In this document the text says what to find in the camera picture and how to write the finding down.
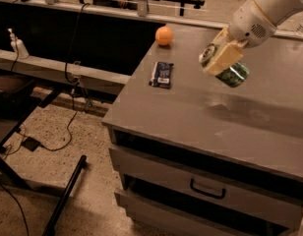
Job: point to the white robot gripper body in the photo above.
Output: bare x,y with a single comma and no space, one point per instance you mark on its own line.
251,26

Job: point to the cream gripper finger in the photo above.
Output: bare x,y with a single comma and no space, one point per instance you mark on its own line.
223,38
219,56

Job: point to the green soda can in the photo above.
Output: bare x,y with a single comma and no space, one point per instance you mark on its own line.
233,76

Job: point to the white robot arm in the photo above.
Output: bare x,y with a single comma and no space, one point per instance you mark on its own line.
280,9

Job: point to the orange ball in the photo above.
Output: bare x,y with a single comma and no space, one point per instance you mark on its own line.
164,36

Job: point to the dark snack bar wrapper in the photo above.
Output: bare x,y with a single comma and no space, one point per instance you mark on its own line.
161,74

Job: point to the upper grey drawer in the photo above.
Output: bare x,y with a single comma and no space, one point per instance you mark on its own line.
176,177

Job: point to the grey drawer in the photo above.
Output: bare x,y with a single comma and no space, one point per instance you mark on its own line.
170,219
176,177

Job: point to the lower grey drawer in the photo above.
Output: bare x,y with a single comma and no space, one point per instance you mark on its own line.
170,219

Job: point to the white pump bottle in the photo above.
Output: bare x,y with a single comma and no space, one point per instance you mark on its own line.
18,46

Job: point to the black power adapter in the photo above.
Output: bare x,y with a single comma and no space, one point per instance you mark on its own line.
30,143

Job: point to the black drawer handle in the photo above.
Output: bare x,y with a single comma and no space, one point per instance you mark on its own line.
218,194

